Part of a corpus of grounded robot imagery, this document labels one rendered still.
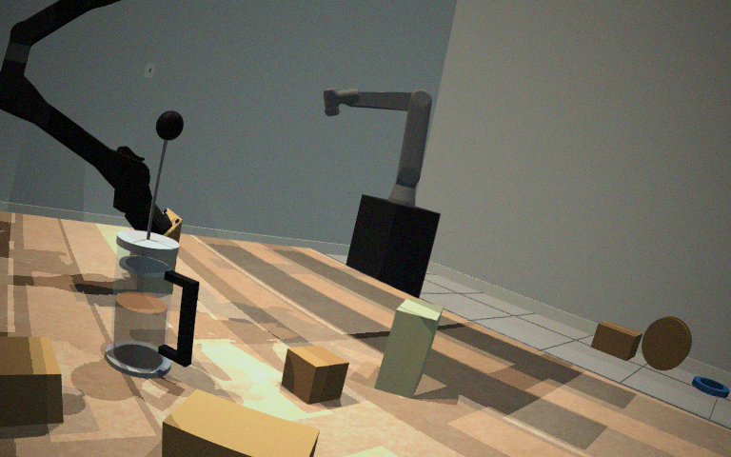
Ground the glass french press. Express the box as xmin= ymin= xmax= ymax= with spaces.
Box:
xmin=106 ymin=110 xmax=200 ymax=378

